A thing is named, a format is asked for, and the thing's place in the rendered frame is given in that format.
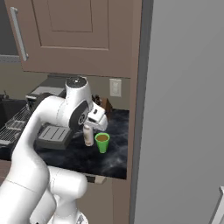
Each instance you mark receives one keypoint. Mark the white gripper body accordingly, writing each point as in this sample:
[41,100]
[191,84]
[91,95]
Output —
[99,124]

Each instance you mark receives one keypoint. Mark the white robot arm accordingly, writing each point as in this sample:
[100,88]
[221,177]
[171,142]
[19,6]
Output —
[35,163]

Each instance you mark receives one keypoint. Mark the white bottle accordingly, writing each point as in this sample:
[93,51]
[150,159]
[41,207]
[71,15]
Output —
[88,138]

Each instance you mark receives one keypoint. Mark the green cup with brown drink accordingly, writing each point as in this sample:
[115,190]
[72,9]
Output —
[102,144]

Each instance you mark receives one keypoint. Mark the brown knife block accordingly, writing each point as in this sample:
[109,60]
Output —
[106,105]

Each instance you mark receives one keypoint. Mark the grey coffee machine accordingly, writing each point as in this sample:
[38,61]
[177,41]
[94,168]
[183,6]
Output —
[55,134]

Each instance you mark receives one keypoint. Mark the brown base cupboard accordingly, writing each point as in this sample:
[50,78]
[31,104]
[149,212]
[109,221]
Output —
[116,201]

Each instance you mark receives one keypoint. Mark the black hob with grey grates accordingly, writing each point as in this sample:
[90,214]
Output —
[11,122]

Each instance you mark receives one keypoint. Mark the grey fridge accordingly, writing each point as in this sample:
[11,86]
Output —
[183,102]

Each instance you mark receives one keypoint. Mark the dark grey range hood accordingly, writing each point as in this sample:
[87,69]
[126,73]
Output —
[7,29]

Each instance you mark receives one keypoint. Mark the white slanted bar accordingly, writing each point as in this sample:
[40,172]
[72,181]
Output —
[218,207]

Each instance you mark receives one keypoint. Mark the white wall outlet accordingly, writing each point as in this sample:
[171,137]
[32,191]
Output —
[115,87]

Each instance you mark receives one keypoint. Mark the brown wall cupboard door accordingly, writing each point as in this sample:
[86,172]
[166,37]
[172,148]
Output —
[75,58]

